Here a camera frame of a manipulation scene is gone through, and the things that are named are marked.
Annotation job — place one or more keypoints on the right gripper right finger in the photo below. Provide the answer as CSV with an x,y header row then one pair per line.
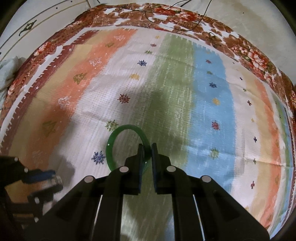
x,y
202,209

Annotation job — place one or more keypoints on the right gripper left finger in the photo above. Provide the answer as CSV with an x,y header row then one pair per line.
x,y
92,209

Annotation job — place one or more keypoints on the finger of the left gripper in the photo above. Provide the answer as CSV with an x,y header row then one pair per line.
x,y
46,194
37,175

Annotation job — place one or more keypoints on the green jade bangle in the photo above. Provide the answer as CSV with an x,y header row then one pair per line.
x,y
111,140

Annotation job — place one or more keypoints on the striped colourful mat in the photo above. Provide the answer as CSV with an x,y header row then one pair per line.
x,y
214,105

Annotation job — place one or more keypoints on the light blue crumpled cloth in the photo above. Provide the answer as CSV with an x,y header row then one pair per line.
x,y
7,72

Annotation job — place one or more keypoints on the white headboard panel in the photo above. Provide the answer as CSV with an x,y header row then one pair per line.
x,y
35,22

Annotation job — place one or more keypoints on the floral brown blanket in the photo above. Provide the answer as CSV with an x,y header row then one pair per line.
x,y
164,18

